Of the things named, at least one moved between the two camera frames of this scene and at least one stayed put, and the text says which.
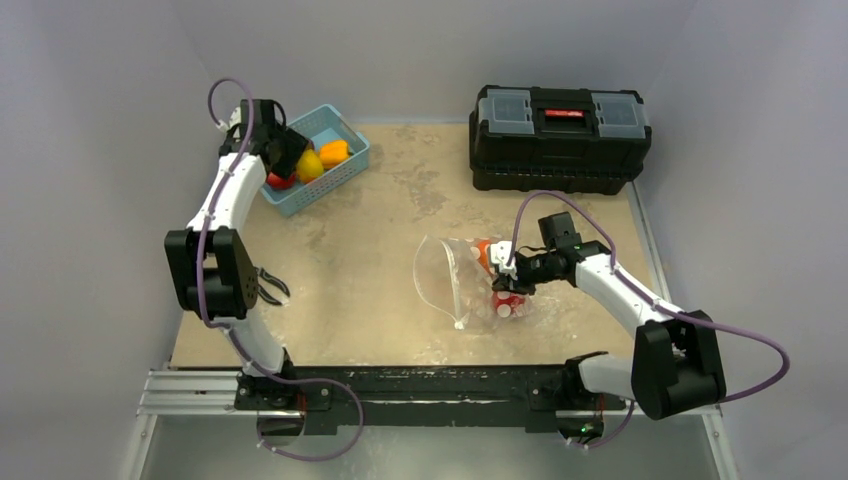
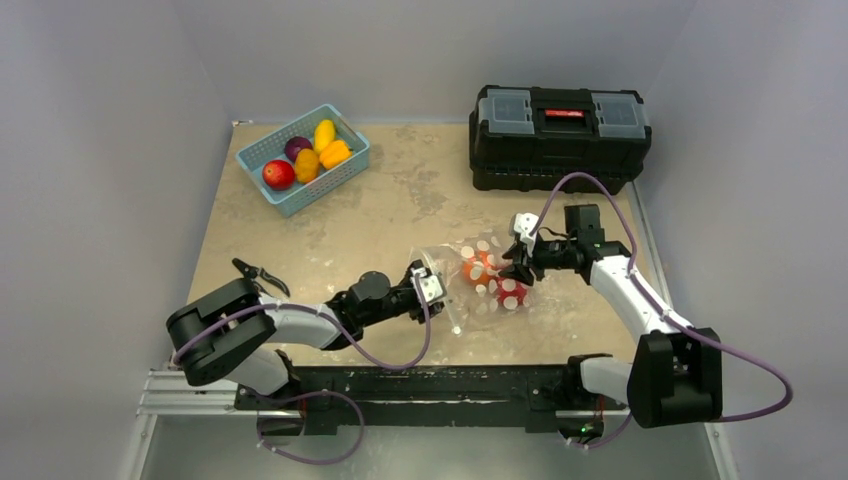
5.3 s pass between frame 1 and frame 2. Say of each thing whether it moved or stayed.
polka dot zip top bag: stayed
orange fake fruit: stayed
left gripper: moved
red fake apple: stayed
